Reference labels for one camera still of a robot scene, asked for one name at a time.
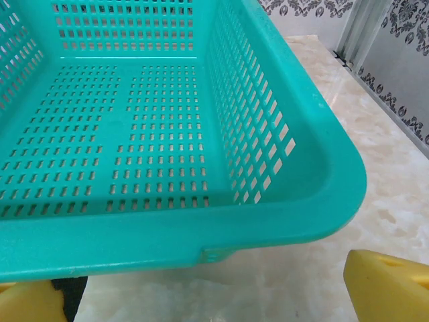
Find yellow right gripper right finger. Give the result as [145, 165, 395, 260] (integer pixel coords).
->
[343, 250, 429, 322]

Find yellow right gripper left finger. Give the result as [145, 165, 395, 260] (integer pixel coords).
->
[0, 276, 88, 322]

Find teal plastic basket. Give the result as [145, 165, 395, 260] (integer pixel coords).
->
[0, 0, 368, 284]

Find aluminium frame post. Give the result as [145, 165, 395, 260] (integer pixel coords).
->
[334, 0, 398, 70]

